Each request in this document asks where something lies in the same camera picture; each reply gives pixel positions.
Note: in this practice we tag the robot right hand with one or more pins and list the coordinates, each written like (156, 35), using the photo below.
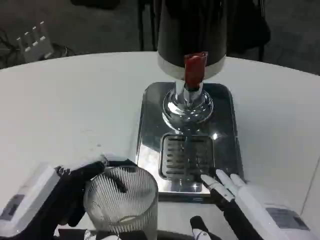
(250, 212)

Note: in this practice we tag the black drink dispenser tank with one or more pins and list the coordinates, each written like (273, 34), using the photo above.
(190, 30)

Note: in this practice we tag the white power strip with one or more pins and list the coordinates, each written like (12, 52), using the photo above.
(36, 41)

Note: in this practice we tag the black chair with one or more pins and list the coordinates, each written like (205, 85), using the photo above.
(247, 27)

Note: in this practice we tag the steel drip tray grid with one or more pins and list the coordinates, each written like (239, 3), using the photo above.
(187, 157)

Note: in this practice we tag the chrome dispenser pedestal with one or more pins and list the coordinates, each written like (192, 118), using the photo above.
(175, 107)

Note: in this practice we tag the steel dispenser base plate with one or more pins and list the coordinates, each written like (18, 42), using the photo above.
(225, 130)

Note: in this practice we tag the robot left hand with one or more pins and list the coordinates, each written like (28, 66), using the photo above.
(37, 200)

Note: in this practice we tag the clear ribbed glass cup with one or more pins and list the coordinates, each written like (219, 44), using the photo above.
(125, 207)

